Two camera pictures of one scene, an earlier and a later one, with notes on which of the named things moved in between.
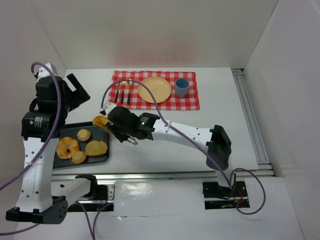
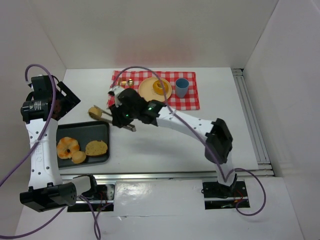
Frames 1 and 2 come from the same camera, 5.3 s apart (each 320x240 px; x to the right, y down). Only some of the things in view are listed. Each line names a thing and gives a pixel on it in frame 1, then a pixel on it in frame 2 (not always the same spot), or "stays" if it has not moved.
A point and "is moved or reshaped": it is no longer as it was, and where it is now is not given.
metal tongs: x=131 y=139 is moved or reshaped
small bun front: x=78 y=157 stays
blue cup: x=181 y=86 stays
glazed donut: x=101 y=121 -> x=157 y=88
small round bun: x=83 y=135 -> x=95 y=113
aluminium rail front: x=161 y=175 stays
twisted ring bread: x=66 y=147 stays
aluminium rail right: x=264 y=168 stays
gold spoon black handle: x=130 y=83 stays
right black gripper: x=111 y=124 -> x=117 y=118
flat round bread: x=95 y=148 stays
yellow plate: x=160 y=88 stays
